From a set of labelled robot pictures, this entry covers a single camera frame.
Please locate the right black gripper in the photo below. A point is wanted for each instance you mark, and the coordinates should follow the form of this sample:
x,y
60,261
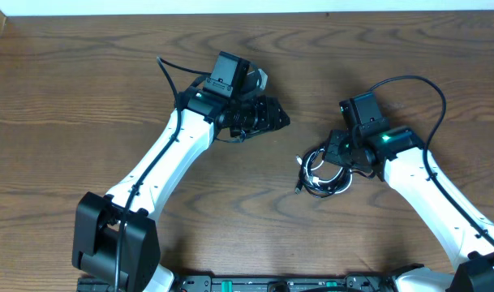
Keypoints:
x,y
336,147

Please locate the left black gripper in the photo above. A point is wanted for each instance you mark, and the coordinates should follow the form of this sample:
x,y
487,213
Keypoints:
x,y
262,116

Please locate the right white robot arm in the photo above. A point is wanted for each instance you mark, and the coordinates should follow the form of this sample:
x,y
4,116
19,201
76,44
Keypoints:
x,y
398,157

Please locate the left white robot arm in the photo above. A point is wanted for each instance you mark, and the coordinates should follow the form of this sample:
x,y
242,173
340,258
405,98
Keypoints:
x,y
115,235

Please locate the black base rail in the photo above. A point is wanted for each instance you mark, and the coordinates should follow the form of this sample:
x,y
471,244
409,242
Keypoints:
x,y
352,282

